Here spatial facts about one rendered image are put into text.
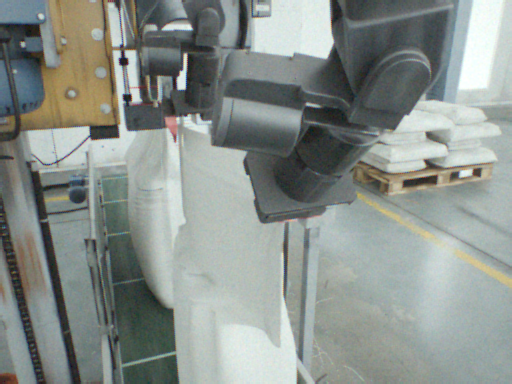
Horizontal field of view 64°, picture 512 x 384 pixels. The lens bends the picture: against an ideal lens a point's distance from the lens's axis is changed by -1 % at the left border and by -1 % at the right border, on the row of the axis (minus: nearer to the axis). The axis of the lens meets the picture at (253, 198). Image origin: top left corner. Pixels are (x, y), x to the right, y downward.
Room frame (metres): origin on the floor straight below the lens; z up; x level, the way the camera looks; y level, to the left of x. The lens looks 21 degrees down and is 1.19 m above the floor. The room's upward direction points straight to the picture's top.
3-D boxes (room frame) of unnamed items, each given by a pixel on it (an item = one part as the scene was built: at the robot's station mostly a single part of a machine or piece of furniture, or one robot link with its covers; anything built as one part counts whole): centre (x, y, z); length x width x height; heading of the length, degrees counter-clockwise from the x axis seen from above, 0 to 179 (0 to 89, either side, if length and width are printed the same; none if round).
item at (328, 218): (0.92, -0.14, 0.81); 0.08 x 0.08 x 0.06; 21
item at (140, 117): (0.90, 0.24, 1.04); 0.08 x 0.06 x 0.05; 111
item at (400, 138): (3.62, -1.18, 0.44); 0.66 x 0.42 x 0.14; 15
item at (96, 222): (1.39, 0.58, 0.54); 1.05 x 0.02 x 0.41; 21
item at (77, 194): (2.37, 1.05, 0.35); 0.30 x 0.15 x 0.15; 21
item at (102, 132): (0.87, 0.32, 1.01); 0.06 x 0.04 x 0.02; 111
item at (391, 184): (3.75, -1.49, 0.07); 1.20 x 0.82 x 0.14; 113
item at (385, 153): (3.44, -1.29, 0.32); 0.66 x 0.43 x 0.15; 113
